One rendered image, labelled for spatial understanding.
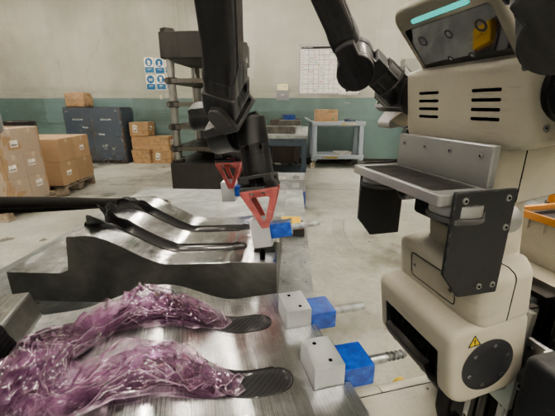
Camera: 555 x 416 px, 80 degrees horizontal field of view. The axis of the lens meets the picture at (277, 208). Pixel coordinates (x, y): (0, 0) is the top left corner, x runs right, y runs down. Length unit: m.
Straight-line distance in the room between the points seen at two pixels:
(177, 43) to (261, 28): 2.81
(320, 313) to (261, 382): 0.13
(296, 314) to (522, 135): 0.38
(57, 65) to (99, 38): 1.12
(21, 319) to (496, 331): 0.71
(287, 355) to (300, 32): 6.85
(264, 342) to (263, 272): 0.16
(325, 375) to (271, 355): 0.08
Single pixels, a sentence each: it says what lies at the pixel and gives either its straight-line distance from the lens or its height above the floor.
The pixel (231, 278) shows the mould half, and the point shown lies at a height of 0.86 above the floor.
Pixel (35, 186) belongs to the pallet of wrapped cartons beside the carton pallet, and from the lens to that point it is 4.66.
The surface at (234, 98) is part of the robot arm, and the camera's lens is 0.56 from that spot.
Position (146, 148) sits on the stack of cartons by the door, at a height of 0.31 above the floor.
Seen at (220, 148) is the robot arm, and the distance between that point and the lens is 0.67.
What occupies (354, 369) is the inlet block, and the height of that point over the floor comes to 0.87.
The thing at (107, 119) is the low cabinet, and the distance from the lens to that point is 7.60.
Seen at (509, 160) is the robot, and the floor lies 1.07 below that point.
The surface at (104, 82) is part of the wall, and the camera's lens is 8.20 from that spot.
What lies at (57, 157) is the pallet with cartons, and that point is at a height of 0.52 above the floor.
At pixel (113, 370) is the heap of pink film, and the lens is 0.39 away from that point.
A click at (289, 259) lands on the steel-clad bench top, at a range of 0.81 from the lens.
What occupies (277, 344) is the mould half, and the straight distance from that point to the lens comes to 0.47.
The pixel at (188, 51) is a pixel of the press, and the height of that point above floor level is 1.78.
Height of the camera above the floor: 1.15
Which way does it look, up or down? 17 degrees down
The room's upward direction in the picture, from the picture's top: straight up
